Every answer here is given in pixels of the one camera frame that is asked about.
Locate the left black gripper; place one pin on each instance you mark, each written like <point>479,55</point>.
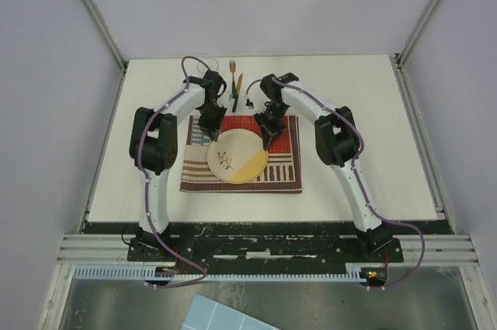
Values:
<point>213,127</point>

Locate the aluminium frame post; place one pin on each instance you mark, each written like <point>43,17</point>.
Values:
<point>103,30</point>
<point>417,32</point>

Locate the left aluminium frame post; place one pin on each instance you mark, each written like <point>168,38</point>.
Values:
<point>103,30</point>

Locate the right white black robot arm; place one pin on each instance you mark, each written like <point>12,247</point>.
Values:
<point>338,145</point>

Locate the patchwork patterned placemat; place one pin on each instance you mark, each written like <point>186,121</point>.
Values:
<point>281,175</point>

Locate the cream yellow ceramic plate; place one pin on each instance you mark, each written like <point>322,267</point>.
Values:
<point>237,157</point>

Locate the right aluminium frame post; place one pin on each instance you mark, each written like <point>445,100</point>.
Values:
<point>417,32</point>

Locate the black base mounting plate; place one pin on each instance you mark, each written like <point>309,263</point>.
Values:
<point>335,242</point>

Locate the blue tiled board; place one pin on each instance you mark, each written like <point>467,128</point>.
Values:
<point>207,314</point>

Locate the light blue cable duct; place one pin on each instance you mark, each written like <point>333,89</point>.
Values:
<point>156,273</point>

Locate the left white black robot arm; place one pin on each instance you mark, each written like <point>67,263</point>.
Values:
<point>154,144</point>

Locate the aluminium front frame rail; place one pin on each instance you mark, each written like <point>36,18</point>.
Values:
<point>441,250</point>

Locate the clear drinking glass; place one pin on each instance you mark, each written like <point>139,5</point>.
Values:
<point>207,64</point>

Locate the green handled fork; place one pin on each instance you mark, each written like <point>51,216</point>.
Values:
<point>232,68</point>

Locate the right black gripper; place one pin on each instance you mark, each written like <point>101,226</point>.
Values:
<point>269,133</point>

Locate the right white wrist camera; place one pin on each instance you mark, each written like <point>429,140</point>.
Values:
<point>250,102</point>

